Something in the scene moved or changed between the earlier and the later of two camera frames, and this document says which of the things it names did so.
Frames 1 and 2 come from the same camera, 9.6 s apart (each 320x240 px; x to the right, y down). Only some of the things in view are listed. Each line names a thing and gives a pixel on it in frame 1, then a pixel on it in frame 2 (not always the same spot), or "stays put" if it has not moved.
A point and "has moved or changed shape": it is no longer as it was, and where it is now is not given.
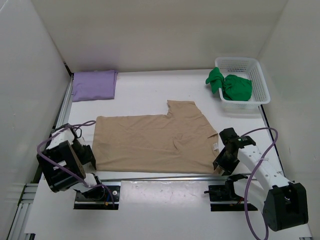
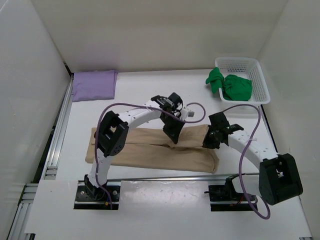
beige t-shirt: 180,142 has moved or changed shape
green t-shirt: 234,88 stays put
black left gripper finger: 91,157 → 175,137
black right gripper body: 227,161 → 211,140
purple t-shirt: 94,85 stays put
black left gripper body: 81,151 → 171,125
